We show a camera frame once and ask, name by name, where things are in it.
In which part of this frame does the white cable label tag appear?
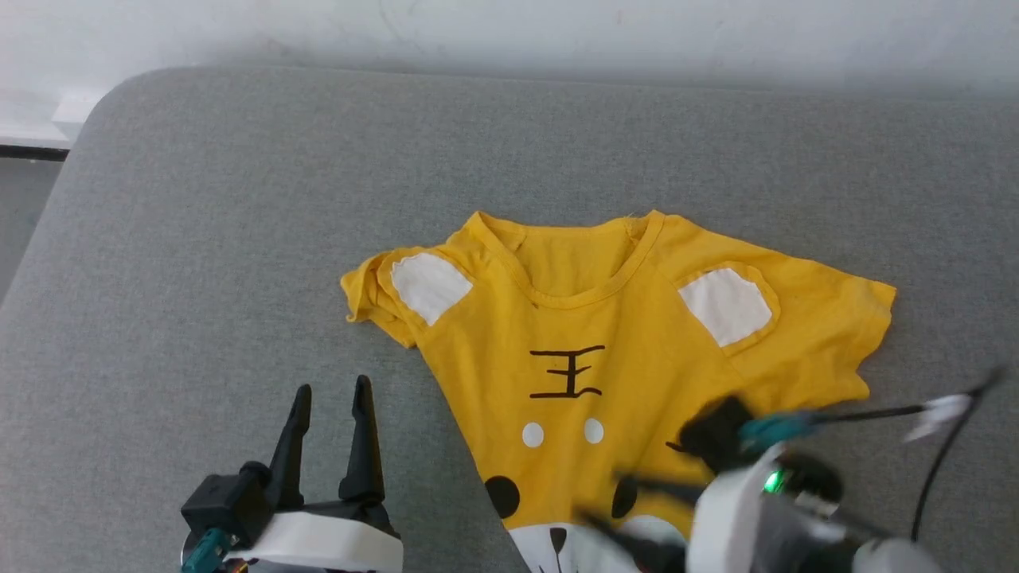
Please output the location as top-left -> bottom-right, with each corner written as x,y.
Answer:
904,394 -> 974,444

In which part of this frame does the white wall baseboard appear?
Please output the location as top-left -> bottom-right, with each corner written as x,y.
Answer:
0,86 -> 108,152

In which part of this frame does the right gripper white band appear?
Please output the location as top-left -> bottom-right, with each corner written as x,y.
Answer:
576,444 -> 866,573

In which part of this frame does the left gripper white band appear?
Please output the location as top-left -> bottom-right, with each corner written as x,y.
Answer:
237,375 -> 404,573

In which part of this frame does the yellow tiger face t-shirt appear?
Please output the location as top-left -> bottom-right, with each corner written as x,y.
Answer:
341,209 -> 897,573

